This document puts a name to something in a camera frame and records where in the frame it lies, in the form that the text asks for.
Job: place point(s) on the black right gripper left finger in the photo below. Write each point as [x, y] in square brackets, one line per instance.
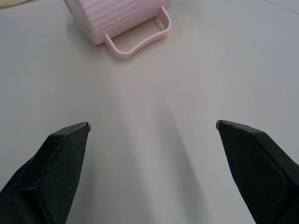
[53, 172]

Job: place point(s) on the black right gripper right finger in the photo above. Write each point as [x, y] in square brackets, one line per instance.
[259, 168]

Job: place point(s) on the pink ribbed plastic mug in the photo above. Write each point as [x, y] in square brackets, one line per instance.
[121, 21]

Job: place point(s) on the cream cloth towel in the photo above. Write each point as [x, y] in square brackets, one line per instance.
[10, 2]

